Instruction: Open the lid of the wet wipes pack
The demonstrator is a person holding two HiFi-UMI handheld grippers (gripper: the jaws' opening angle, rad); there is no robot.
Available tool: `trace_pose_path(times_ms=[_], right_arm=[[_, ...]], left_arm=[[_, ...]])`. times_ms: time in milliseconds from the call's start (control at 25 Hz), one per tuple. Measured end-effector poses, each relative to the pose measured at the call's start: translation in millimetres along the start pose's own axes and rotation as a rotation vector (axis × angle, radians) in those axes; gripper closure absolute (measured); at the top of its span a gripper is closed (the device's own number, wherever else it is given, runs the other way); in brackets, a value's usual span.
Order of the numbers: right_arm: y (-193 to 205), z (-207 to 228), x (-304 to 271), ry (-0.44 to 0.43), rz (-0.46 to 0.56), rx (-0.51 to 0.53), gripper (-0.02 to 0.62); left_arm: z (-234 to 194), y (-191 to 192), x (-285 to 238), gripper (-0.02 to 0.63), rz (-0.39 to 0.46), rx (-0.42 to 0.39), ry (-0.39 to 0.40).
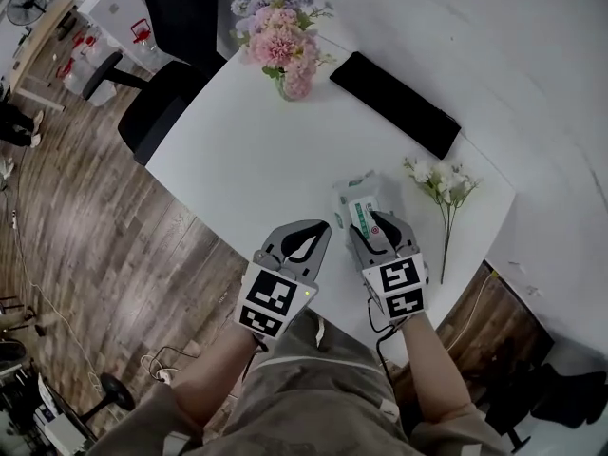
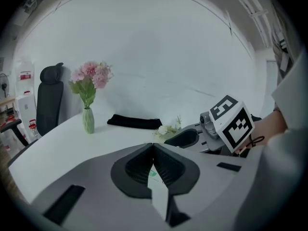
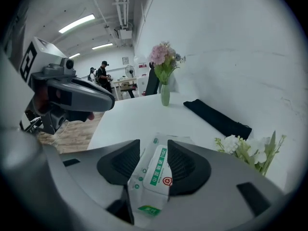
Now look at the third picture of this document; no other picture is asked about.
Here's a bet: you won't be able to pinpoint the tissue pack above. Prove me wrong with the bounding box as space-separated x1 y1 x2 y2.
127 133 193 218

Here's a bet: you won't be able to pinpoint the white ceiling pipes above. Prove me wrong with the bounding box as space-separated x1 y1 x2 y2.
112 0 133 31

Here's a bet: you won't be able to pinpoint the white table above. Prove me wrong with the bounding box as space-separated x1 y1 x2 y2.
87 92 289 194

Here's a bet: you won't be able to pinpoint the white ceiling box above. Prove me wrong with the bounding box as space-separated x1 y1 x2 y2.
114 26 133 40

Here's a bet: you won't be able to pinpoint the black fabric pouch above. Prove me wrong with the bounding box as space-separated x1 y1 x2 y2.
183 99 253 141

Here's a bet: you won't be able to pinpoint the pink flower bouquet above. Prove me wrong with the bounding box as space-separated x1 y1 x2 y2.
148 41 187 85

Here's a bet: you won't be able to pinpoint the large clear water bottle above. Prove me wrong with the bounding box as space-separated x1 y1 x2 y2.
134 55 148 78

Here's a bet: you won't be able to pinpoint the person's left hand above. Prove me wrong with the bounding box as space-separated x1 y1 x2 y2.
67 110 95 123

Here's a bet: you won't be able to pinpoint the black office chair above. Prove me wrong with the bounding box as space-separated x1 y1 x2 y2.
144 62 161 97

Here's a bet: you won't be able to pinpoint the white water dispenser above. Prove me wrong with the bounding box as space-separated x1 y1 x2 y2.
137 77 148 97

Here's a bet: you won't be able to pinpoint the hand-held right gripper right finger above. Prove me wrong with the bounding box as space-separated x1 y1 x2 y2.
167 140 287 218

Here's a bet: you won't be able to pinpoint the pale green vase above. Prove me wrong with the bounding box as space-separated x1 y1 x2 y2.
160 83 171 106

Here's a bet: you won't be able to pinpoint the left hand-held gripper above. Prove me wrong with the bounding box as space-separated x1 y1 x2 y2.
19 36 116 136

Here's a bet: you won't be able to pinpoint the wooden table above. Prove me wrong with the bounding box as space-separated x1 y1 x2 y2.
112 77 138 101

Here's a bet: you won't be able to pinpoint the white flower sprig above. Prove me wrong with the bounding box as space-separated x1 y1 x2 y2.
214 130 287 177

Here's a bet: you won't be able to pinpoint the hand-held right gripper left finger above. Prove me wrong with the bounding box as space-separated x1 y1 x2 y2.
44 139 141 225

